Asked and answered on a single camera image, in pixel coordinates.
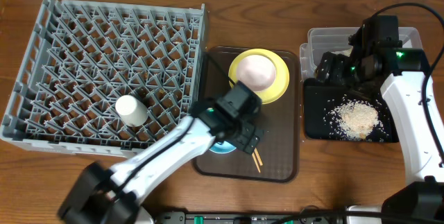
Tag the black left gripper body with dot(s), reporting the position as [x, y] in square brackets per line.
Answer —
[239, 136]

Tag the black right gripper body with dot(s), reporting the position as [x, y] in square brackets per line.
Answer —
[343, 72]

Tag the blue bowl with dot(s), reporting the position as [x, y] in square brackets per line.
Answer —
[222, 147]

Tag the wooden chopstick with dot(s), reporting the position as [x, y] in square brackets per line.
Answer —
[256, 161]
[258, 158]

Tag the white bowl with rice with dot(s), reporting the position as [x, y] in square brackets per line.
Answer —
[257, 72]

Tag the yellow plate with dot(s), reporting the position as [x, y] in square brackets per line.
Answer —
[282, 79]

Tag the white paper cup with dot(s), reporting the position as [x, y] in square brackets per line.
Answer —
[132, 112]

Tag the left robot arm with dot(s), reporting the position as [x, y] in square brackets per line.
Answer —
[116, 194]

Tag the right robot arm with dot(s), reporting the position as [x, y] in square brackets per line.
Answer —
[379, 60]

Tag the black waste tray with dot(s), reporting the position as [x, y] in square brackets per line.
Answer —
[316, 96]

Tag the clear plastic bin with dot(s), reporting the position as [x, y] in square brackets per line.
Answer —
[321, 40]

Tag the brown serving tray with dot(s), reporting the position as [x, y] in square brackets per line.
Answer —
[279, 147]

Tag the spilled rice pile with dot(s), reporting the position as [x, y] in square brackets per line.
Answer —
[351, 119]

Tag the grey plastic dish rack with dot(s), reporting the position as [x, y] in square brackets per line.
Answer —
[83, 55]

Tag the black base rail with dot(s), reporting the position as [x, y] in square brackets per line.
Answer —
[182, 216]

